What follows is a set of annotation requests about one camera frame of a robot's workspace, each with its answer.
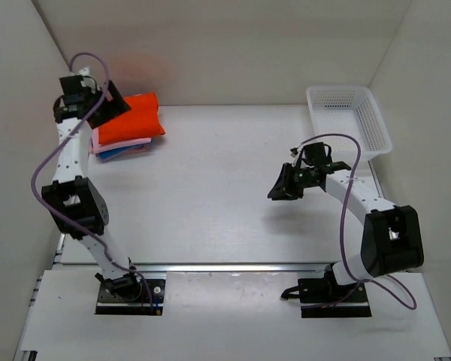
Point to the lilac folded t shirt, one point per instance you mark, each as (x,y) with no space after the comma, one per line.
(104,158)

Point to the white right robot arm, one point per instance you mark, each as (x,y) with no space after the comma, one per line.
(391,239)

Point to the salmon folded t shirt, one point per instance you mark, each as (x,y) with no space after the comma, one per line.
(118,150)

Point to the white plastic basket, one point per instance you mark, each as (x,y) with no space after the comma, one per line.
(353,111)

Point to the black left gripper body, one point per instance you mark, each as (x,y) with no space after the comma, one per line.
(107,106)

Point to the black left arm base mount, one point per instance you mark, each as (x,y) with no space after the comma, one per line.
(128,296)

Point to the blue folded t shirt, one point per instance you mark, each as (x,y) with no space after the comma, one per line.
(115,156)

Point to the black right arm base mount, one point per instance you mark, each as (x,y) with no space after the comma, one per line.
(323,297)

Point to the orange t shirt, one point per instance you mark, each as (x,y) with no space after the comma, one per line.
(142,121)

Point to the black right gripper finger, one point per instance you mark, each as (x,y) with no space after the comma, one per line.
(286,178)
(293,193)

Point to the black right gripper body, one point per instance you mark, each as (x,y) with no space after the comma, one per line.
(288,182)

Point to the pink folded t shirt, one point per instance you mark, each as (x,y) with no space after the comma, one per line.
(97,148)

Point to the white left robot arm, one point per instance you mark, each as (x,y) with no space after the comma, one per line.
(79,210)

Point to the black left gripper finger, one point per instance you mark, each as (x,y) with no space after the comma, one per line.
(114,102)
(104,113)

